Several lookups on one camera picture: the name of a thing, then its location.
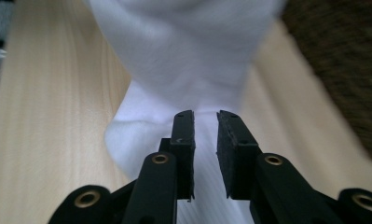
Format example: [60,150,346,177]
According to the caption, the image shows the white sock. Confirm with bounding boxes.
[87,0,284,224]

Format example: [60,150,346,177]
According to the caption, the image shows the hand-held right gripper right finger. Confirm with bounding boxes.
[215,109,263,200]

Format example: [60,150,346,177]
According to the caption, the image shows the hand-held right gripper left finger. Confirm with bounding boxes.
[158,109,196,200]

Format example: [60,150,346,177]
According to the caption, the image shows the brown wicker basket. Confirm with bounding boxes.
[281,0,372,164]

